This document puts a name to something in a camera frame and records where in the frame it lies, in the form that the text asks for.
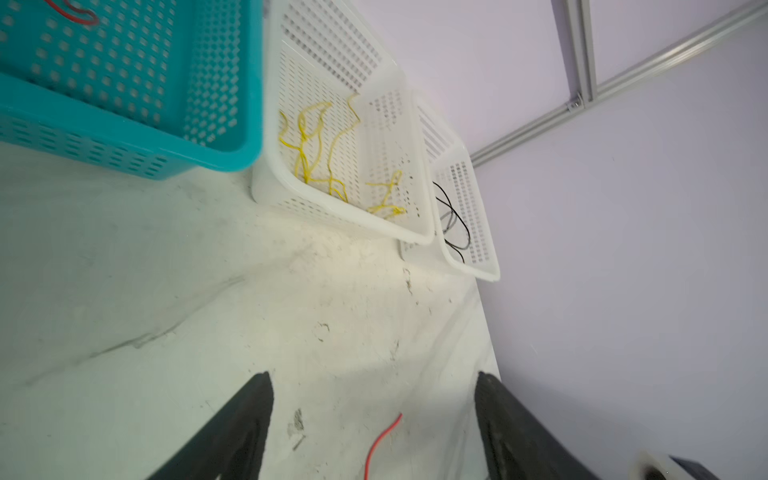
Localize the middle white plastic basket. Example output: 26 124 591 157
251 1 435 244

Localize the aluminium frame back bar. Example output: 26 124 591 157
471 1 767 167

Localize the red cable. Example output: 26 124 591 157
44 0 101 27
363 412 404 480

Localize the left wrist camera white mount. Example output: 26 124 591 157
629 451 719 480

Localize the right white plastic basket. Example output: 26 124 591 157
399 94 501 282

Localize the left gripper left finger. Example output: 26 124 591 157
151 372 274 480

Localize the black cable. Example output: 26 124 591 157
431 181 472 264

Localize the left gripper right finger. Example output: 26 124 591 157
474 372 595 480

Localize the white plastic basket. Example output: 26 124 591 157
399 94 501 282
251 1 435 244

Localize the teal plastic basket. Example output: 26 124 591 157
1 0 264 180

